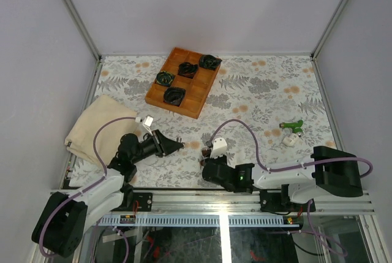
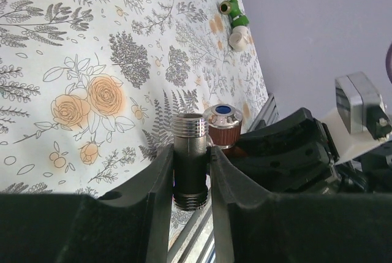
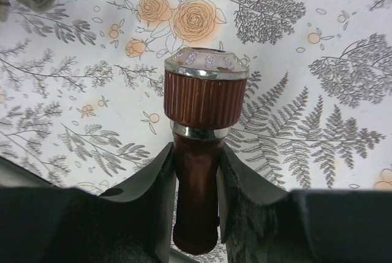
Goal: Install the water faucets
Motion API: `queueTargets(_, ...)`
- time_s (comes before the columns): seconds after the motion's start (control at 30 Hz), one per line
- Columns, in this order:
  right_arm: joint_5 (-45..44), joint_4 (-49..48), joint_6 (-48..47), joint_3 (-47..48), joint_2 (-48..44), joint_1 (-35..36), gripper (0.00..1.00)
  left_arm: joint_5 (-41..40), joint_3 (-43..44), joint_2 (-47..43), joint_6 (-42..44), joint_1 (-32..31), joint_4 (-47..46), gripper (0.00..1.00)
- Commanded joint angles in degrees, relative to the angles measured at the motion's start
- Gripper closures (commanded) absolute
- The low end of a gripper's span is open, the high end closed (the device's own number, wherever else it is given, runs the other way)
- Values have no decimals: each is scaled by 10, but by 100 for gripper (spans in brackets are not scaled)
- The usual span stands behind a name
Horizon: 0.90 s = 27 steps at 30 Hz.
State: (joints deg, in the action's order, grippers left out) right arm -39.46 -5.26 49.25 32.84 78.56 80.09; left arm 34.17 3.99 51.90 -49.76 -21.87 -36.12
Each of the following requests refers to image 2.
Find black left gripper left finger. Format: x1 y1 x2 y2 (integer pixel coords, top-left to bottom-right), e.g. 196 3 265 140
1 145 173 262

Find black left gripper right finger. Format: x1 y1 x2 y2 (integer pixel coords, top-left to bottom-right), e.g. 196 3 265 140
211 148 391 262

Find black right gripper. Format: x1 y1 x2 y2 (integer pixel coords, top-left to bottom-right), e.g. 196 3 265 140
228 107 339 193

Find brown water faucet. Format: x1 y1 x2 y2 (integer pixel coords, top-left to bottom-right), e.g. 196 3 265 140
203 104 247 158

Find chrome threaded pipe nipple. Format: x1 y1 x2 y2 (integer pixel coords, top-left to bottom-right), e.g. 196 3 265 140
171 113 208 212

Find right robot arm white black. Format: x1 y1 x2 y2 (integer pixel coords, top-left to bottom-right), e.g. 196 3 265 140
225 108 391 194

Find green water faucet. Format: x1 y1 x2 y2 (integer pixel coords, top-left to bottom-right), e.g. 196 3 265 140
219 0 249 28

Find white pipe fitting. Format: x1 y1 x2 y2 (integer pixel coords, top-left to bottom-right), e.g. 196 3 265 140
228 26 250 51

